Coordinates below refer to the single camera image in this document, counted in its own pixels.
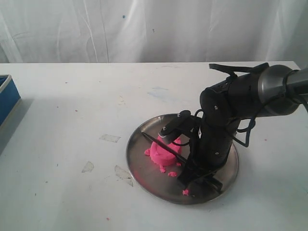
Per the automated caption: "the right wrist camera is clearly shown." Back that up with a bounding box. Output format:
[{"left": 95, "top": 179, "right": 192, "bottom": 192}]
[{"left": 158, "top": 110, "right": 194, "bottom": 144}]

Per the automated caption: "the clear tape piece left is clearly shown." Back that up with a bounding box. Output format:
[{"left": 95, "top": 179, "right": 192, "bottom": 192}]
[{"left": 81, "top": 161, "right": 94, "bottom": 173}]

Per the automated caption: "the pink sand crumb middle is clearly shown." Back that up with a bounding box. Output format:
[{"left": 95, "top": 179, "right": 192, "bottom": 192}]
[{"left": 168, "top": 171, "right": 177, "bottom": 177}]

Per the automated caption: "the clear tape piece upper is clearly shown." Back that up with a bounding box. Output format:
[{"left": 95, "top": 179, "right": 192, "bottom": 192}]
[{"left": 99, "top": 134, "right": 121, "bottom": 143}]

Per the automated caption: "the pink sand crumb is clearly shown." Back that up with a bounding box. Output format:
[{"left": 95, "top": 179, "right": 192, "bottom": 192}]
[
  {"left": 168, "top": 171, "right": 177, "bottom": 177},
  {"left": 182, "top": 189, "right": 189, "bottom": 196}
]

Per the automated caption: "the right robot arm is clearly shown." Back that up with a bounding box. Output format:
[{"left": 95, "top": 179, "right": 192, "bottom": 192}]
[{"left": 178, "top": 63, "right": 308, "bottom": 187}]

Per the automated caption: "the clear tape piece right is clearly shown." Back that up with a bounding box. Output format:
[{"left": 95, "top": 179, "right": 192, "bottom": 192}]
[{"left": 114, "top": 165, "right": 133, "bottom": 187}]

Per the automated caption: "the round steel plate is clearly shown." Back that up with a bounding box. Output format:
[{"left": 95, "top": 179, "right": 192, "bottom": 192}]
[{"left": 126, "top": 114, "right": 239, "bottom": 205}]

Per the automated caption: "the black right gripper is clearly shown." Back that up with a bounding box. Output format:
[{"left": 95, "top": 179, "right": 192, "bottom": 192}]
[{"left": 177, "top": 116, "right": 240, "bottom": 194}]

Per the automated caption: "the pink sand crumb front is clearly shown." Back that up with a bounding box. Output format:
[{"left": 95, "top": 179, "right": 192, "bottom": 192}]
[{"left": 182, "top": 189, "right": 189, "bottom": 196}]

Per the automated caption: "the blue sand tray box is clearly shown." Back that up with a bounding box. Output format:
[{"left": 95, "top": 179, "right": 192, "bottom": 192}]
[{"left": 0, "top": 75, "right": 21, "bottom": 126}]

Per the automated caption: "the black knife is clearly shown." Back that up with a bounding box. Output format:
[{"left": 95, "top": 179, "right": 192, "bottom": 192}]
[{"left": 142, "top": 132, "right": 188, "bottom": 167}]

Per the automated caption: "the pink clay lump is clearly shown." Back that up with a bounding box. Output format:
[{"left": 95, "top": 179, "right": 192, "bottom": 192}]
[{"left": 144, "top": 138, "right": 181, "bottom": 173}]

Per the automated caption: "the white backdrop curtain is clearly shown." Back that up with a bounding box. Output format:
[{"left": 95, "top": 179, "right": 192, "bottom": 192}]
[{"left": 0, "top": 0, "right": 308, "bottom": 67}]

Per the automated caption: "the clear tape piece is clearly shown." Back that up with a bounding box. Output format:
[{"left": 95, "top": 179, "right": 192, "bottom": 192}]
[
  {"left": 81, "top": 161, "right": 94, "bottom": 173},
  {"left": 99, "top": 134, "right": 121, "bottom": 143},
  {"left": 114, "top": 165, "right": 133, "bottom": 187}
]

